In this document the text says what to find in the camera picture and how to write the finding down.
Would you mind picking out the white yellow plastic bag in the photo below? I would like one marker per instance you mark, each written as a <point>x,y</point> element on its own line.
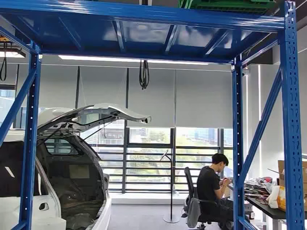
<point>275,196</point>

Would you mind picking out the white car body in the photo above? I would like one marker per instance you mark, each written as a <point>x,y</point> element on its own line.
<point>14,212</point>

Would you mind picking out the long ceiling light strip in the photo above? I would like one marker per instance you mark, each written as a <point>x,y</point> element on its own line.
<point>96,58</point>
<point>12,54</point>

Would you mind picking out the grey garment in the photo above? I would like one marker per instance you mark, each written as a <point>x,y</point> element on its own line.
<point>193,212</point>

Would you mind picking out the black office chair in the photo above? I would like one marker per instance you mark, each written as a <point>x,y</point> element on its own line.
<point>189,184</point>

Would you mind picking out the yellow rail trolley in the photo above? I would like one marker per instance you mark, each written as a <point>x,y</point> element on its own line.
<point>4,39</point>

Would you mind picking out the black floor lamp stand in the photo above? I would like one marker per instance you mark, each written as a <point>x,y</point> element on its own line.
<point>171,190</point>

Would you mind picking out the white security camera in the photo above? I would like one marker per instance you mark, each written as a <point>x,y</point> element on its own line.
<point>246,71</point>

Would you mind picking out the brown cardboard box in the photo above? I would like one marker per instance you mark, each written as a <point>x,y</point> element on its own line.
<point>280,171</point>

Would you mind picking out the grey roller blind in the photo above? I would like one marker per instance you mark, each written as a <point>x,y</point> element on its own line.
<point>158,98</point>
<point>203,98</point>
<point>57,85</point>
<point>103,85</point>

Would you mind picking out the black top work desk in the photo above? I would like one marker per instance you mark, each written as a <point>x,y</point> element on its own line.
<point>264,208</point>

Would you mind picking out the green plastic crate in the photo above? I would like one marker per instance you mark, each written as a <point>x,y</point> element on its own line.
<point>227,4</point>

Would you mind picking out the blue metal shelf rack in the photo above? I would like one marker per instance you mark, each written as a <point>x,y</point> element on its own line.
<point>144,16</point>

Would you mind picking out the black window railing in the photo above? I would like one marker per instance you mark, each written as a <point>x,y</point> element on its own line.
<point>148,168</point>

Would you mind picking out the person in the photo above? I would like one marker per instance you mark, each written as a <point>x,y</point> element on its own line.
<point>207,187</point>

